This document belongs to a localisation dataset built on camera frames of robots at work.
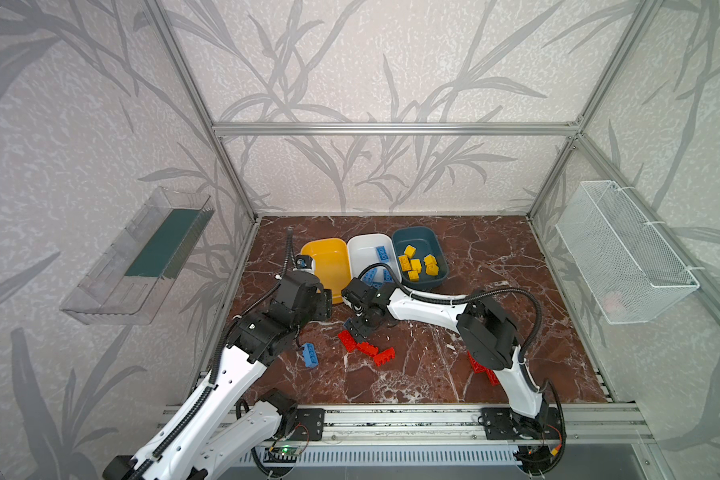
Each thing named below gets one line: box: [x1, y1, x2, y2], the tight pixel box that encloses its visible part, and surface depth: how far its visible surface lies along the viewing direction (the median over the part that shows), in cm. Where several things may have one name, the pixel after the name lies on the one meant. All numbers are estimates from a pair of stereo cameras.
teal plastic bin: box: [392, 226, 449, 289], surface depth 107 cm
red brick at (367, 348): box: [356, 342, 379, 357], surface depth 86 cm
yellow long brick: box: [398, 255, 412, 272], surface depth 106 cm
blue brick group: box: [376, 246, 390, 262], surface depth 107 cm
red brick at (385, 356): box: [374, 347, 396, 367], surface depth 84 cm
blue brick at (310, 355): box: [302, 342, 319, 368], surface depth 85 cm
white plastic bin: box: [347, 233, 402, 288], surface depth 108 cm
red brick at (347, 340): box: [338, 330, 357, 353], surface depth 87 cm
